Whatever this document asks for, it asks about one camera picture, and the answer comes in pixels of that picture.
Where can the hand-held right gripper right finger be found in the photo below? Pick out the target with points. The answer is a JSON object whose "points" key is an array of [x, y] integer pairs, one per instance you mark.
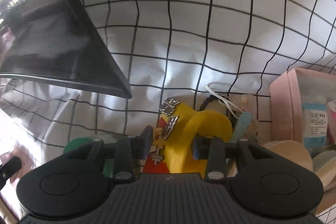
{"points": [[195, 151]]}

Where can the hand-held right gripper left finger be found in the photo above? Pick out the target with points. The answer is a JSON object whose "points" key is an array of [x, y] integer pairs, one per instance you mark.
{"points": [[146, 144]]}

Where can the yellow plastic toy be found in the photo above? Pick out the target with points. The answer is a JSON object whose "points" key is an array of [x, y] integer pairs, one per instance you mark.
{"points": [[183, 129]]}

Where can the red card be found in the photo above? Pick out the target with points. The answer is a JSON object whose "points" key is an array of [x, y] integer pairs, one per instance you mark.
{"points": [[155, 167]]}

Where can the blue face mask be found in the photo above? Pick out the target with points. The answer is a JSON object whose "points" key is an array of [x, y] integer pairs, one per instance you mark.
{"points": [[241, 127]]}

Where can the cream round zip pouch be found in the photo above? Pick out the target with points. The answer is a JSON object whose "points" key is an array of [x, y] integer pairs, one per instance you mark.
{"points": [[294, 155]]}

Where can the pink cardboard box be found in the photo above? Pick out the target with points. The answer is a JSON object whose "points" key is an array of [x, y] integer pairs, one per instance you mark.
{"points": [[284, 106]]}

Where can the white and blue tissue pack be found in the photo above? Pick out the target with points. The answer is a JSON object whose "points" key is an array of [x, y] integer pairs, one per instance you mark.
{"points": [[313, 124]]}

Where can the colourful printed tissue pack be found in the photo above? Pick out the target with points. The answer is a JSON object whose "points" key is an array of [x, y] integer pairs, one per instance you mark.
{"points": [[332, 121]]}

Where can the person's left hand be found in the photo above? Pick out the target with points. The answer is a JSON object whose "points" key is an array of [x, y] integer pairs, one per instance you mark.
{"points": [[27, 163]]}

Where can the green lid glass jar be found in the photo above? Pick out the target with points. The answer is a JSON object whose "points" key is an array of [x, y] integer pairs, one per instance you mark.
{"points": [[78, 144]]}

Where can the white black checked cloth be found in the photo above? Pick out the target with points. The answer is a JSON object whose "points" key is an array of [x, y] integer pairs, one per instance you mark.
{"points": [[210, 29]]}

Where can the dark flat monitor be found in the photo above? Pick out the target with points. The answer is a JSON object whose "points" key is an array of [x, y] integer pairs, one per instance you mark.
{"points": [[52, 37]]}

